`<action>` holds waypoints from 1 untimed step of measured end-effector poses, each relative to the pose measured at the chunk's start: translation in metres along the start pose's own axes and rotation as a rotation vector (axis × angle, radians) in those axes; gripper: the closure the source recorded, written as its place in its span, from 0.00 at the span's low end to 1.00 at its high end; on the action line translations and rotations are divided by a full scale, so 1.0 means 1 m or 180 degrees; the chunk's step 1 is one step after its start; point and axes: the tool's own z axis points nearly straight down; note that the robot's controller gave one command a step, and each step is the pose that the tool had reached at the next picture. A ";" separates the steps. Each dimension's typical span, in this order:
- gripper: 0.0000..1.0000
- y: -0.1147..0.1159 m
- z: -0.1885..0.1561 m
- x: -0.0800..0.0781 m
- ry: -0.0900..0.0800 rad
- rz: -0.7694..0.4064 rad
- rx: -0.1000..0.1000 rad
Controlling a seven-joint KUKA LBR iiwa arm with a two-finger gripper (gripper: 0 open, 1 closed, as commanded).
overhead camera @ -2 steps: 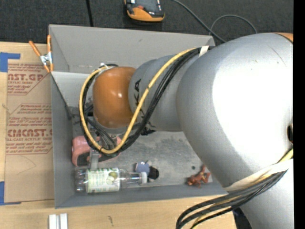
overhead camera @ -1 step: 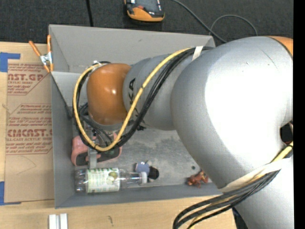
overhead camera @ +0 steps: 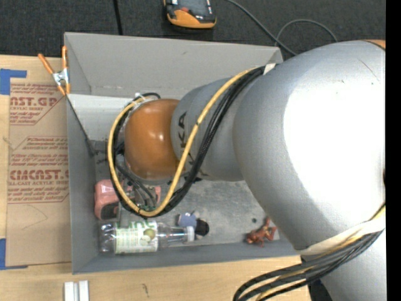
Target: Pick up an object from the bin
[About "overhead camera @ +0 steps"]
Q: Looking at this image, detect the pink plastic toy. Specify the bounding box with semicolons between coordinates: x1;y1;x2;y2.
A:
93;179;162;221

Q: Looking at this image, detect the clear plastic bottle, green label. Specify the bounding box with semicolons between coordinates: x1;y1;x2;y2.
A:
99;220;196;256

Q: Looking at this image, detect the blue-grey toy animal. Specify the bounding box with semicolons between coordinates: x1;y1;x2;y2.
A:
177;211;198;229

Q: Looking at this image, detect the black round object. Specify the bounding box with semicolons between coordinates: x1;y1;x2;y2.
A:
194;219;211;237

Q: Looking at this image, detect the brown cardboard board, red print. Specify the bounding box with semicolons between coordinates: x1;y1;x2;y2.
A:
0;54;73;268

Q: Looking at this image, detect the grey metal bin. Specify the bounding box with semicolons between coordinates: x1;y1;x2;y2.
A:
63;31;302;275

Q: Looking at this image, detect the red-brown toy creature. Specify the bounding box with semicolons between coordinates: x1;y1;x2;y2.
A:
245;217;278;248

